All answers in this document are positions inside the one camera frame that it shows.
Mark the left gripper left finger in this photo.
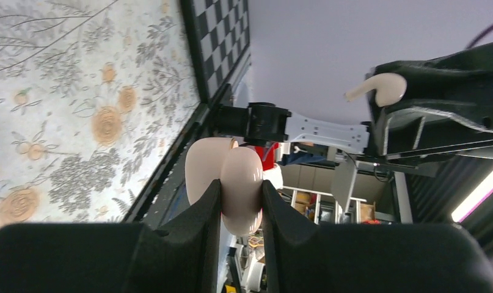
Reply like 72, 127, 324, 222
0, 180, 221, 292

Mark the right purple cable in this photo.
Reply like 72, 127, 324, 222
466, 16, 493, 49

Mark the black white checkerboard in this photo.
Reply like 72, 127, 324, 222
180, 0, 250, 103

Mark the pink round small object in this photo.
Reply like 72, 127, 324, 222
184, 137, 263, 236

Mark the floral patterned table mat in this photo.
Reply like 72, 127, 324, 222
0, 1, 199, 228

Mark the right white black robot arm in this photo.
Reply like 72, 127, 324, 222
215, 43, 493, 161

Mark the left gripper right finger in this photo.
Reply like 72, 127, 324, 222
262, 181, 493, 292

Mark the red box in background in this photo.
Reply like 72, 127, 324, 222
254, 142, 279, 171

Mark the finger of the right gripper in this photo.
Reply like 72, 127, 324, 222
369, 99, 493, 158
369, 42, 493, 133

